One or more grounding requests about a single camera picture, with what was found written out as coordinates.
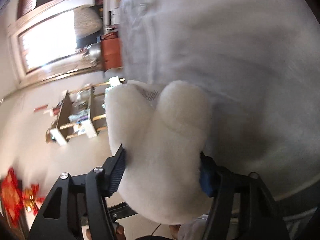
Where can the lace covered television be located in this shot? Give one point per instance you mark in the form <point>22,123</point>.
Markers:
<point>87,24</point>

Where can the person hand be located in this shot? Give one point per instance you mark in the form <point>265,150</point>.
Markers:
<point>120,233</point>

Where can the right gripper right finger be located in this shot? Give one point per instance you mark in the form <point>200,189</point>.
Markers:
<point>242,208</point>

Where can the metal kettle pot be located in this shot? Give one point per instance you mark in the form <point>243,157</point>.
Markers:
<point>94,51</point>

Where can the wooden white shelf rack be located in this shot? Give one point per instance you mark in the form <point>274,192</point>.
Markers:
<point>78,113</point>

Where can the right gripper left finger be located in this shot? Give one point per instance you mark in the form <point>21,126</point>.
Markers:
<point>75,197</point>

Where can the red brown cabinet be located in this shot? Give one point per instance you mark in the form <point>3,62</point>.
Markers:
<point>111,51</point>

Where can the red wall decoration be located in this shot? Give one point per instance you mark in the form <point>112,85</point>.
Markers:
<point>14,199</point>

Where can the grey bed blanket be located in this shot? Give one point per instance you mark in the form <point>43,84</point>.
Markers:
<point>258,61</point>

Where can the white plush toy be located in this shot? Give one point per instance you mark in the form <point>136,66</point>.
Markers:
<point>163,144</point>

